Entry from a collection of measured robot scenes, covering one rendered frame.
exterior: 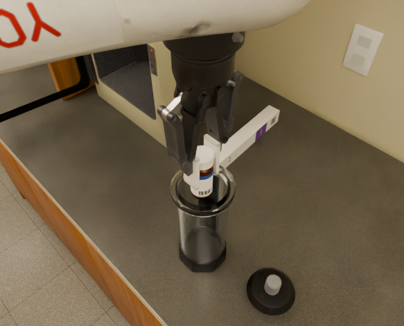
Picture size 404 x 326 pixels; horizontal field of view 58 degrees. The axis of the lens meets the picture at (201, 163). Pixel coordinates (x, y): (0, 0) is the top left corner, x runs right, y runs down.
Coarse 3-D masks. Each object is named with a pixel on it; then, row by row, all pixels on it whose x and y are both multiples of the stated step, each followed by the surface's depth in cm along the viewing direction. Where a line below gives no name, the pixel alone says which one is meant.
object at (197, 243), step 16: (176, 176) 61; (224, 176) 61; (176, 192) 59; (224, 192) 64; (192, 208) 57; (208, 208) 57; (192, 224) 61; (208, 224) 61; (224, 224) 65; (192, 240) 65; (208, 240) 65; (224, 240) 70; (192, 256) 70; (208, 256) 69
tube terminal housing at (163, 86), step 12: (156, 48) 75; (156, 60) 77; (168, 60) 80; (96, 72) 104; (168, 72) 82; (96, 84) 108; (156, 84) 83; (168, 84) 84; (108, 96) 107; (120, 96) 101; (156, 96) 86; (168, 96) 86; (120, 108) 105; (132, 108) 99; (156, 108) 89; (132, 120) 104; (144, 120) 98; (156, 120) 93; (156, 132) 96
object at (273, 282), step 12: (252, 276) 70; (264, 276) 69; (276, 276) 66; (252, 288) 68; (264, 288) 68; (276, 288) 65; (288, 288) 68; (252, 300) 67; (264, 300) 66; (276, 300) 66; (288, 300) 66; (264, 312) 66; (276, 312) 66
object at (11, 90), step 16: (48, 64) 95; (64, 64) 98; (0, 80) 90; (16, 80) 92; (32, 80) 95; (48, 80) 98; (64, 80) 101; (0, 96) 92; (16, 96) 95; (32, 96) 98; (0, 112) 95
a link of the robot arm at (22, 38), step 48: (0, 0) 18; (48, 0) 18; (96, 0) 18; (144, 0) 19; (192, 0) 19; (240, 0) 19; (288, 0) 20; (0, 48) 20; (48, 48) 20; (96, 48) 21
